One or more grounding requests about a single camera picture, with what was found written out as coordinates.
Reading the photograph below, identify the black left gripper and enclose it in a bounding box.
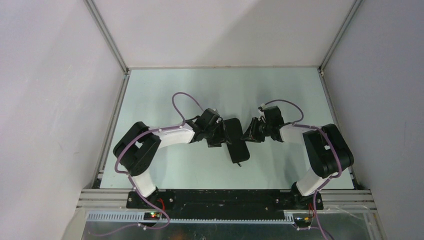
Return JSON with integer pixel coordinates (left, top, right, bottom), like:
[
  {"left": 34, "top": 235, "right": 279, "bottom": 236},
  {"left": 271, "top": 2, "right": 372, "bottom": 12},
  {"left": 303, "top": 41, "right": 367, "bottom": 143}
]
[{"left": 204, "top": 119, "right": 231, "bottom": 148}]

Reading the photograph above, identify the black zippered tool case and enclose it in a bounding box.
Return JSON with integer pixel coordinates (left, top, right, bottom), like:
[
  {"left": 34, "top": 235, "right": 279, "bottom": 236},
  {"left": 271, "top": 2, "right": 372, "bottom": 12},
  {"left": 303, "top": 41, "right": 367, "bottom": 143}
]
[{"left": 223, "top": 118, "right": 250, "bottom": 167}]

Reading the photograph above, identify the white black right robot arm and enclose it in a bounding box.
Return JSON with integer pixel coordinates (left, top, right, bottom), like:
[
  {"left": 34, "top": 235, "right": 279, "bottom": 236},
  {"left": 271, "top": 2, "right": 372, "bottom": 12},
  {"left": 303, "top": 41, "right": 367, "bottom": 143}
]
[{"left": 242, "top": 105, "right": 354, "bottom": 209}]

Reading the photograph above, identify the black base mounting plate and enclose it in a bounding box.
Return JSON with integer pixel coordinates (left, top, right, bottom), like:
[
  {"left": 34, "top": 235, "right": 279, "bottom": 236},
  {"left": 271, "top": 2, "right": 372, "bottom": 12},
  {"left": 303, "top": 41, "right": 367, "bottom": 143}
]
[{"left": 147, "top": 189, "right": 324, "bottom": 220}]

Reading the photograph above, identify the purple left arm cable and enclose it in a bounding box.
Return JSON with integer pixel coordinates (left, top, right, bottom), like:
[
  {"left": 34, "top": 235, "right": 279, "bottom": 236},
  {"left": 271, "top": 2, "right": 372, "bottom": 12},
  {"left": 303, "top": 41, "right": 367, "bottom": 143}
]
[{"left": 114, "top": 92, "right": 206, "bottom": 203}]

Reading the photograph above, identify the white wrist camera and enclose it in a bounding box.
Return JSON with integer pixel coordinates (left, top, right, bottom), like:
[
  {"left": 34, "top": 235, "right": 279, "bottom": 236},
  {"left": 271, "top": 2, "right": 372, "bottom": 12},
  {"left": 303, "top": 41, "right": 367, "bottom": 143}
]
[
  {"left": 212, "top": 108, "right": 222, "bottom": 124},
  {"left": 257, "top": 104, "right": 266, "bottom": 122}
]

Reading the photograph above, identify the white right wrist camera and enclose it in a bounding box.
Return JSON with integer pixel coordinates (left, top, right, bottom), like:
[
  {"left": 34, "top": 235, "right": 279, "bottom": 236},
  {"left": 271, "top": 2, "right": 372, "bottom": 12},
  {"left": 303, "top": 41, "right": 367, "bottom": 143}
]
[{"left": 257, "top": 104, "right": 266, "bottom": 122}]

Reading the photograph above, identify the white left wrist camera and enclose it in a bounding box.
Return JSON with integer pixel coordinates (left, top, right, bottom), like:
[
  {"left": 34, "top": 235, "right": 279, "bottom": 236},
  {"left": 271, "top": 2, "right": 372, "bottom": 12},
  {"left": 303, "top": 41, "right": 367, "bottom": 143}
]
[{"left": 212, "top": 108, "right": 222, "bottom": 124}]

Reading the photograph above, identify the grey slotted cable duct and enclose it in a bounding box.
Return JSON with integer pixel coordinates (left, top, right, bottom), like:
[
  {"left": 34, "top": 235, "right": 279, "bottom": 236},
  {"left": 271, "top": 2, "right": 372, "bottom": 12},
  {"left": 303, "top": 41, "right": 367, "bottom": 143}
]
[{"left": 86, "top": 210, "right": 295, "bottom": 224}]

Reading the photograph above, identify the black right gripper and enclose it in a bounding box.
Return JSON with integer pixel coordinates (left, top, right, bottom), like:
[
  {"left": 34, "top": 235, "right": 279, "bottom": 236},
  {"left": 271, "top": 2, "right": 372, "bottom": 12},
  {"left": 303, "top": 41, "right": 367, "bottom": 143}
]
[{"left": 241, "top": 117, "right": 272, "bottom": 143}]

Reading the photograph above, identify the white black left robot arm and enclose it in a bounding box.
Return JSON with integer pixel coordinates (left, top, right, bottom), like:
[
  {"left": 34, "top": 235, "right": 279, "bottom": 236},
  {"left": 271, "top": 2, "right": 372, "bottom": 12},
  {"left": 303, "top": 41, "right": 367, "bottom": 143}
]
[{"left": 112, "top": 108, "right": 250, "bottom": 208}]

